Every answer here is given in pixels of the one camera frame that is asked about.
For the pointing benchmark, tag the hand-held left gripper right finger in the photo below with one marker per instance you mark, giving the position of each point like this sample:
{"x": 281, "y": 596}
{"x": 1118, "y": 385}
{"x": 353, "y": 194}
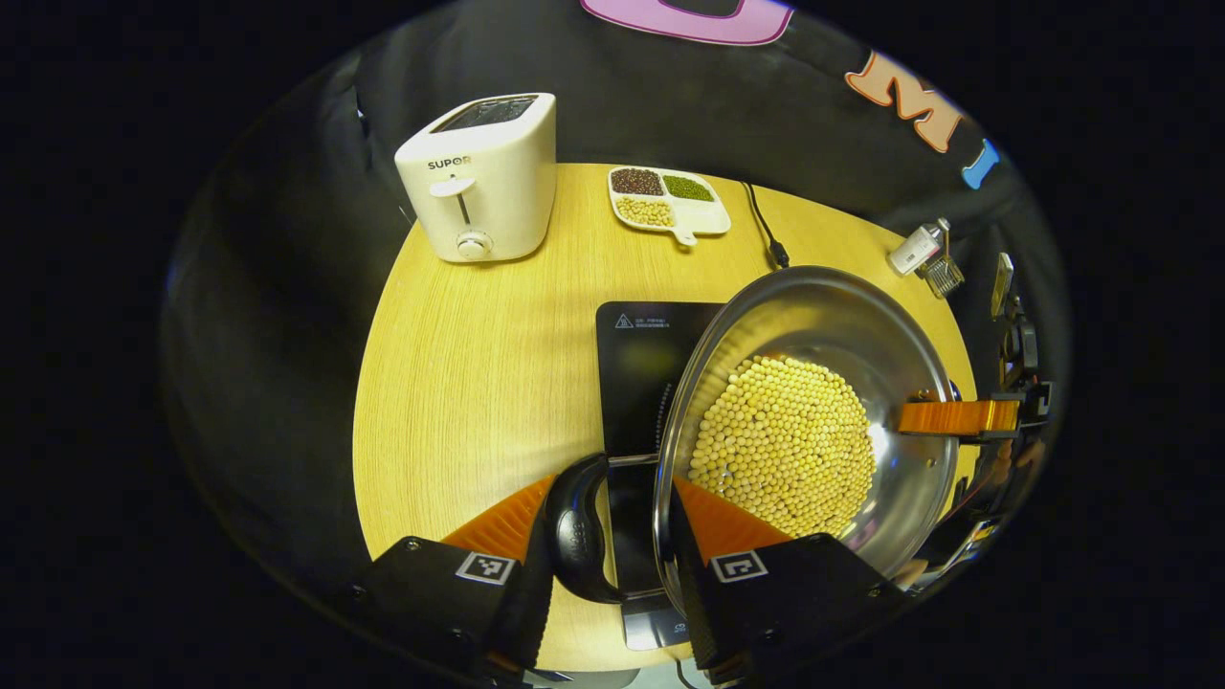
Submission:
{"x": 699, "y": 612}

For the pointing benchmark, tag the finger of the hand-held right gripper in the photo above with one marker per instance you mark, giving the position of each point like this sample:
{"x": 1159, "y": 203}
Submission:
{"x": 957, "y": 417}

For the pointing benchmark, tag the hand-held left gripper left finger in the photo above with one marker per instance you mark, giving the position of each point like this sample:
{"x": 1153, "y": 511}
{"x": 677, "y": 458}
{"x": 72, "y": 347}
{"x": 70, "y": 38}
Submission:
{"x": 531, "y": 612}

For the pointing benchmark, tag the black induction cooktop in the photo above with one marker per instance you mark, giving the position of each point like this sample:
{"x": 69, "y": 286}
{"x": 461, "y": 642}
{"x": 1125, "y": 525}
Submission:
{"x": 641, "y": 383}

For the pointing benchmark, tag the small glass cup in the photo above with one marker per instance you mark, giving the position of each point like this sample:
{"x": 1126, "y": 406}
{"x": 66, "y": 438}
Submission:
{"x": 943, "y": 277}

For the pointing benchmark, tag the clear bottle with pink label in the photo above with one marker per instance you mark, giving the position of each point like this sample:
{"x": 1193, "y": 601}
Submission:
{"x": 914, "y": 249}

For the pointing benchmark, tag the pile of soybeans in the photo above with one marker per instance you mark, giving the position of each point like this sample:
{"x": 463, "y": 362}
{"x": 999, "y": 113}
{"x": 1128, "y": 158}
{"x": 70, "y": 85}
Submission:
{"x": 780, "y": 450}

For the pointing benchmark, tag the white divided bean dish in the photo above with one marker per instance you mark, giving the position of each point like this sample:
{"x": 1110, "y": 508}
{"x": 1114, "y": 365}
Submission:
{"x": 665, "y": 201}

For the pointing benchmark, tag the white toaster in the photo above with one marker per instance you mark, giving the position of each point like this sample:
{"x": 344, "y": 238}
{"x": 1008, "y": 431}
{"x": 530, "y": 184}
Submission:
{"x": 478, "y": 182}

